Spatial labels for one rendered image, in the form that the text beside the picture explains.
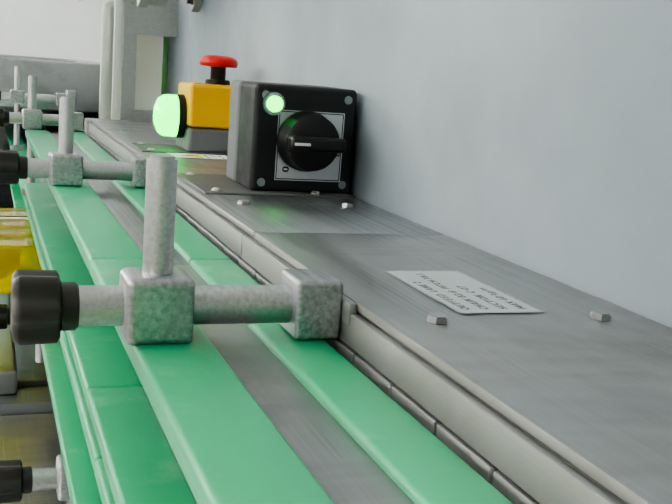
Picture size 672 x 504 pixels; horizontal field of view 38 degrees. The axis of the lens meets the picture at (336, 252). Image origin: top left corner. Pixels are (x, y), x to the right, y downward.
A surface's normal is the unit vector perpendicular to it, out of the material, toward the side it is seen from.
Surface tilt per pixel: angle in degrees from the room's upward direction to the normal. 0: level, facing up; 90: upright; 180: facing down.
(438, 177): 0
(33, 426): 89
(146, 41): 90
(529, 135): 0
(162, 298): 90
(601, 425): 90
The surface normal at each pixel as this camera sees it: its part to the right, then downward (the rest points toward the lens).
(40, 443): 0.07, -0.98
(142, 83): 0.34, 0.20
